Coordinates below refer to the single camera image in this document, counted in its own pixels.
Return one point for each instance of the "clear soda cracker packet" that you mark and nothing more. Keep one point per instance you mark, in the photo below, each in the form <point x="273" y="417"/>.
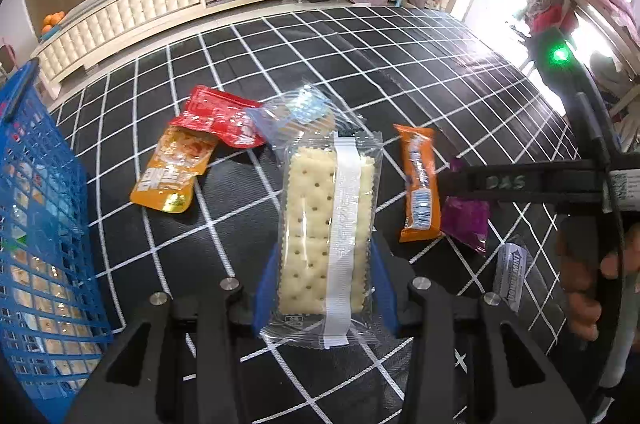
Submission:
<point x="310" y="224"/>

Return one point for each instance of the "blue plastic basket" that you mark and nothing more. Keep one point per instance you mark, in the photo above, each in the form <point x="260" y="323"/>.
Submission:
<point x="45" y="204"/>

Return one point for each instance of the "red garment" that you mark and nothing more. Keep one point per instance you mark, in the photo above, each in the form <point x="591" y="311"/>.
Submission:
<point x="550" y="17"/>

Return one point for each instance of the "red snack pouch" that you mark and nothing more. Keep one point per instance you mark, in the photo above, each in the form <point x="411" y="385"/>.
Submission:
<point x="220" y="112"/>

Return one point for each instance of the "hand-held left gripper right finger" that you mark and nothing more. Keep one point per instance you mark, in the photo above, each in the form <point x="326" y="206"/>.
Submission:
<point x="386" y="289"/>

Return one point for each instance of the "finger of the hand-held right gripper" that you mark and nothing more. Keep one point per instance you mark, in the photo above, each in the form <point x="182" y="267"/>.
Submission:
<point x="525" y="181"/>

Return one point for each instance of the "pale purple snack packet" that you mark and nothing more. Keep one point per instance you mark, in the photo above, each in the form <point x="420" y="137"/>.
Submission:
<point x="510" y="269"/>

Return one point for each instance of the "clothes drying rack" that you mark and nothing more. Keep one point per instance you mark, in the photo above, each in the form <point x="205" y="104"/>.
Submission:
<point x="622" y="102"/>

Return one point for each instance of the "clear blue cookie packet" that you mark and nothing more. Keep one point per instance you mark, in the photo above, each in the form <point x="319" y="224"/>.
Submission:
<point x="295" y="112"/>

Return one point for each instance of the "cream TV cabinet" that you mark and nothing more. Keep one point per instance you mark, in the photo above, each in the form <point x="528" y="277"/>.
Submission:
<point x="125" y="14"/>

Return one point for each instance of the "black checked tablecloth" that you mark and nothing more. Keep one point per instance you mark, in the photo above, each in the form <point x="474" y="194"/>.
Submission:
<point x="350" y="69"/>

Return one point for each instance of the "orange snack pouch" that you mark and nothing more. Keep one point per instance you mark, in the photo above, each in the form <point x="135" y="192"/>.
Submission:
<point x="170" y="174"/>

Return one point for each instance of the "pile of oranges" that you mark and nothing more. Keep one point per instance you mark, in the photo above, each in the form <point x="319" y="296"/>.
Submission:
<point x="52" y="22"/>

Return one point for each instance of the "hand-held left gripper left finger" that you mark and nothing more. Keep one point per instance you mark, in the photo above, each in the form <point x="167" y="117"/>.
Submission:
<point x="265" y="289"/>

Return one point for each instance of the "magenta snack packet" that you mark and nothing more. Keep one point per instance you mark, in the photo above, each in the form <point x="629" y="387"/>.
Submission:
<point x="467" y="219"/>

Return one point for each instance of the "person's right hand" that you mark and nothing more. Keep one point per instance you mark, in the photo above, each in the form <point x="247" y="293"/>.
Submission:
<point x="582" y="289"/>

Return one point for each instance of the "orange snack bar packet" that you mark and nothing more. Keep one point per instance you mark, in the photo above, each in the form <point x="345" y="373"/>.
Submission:
<point x="417" y="164"/>

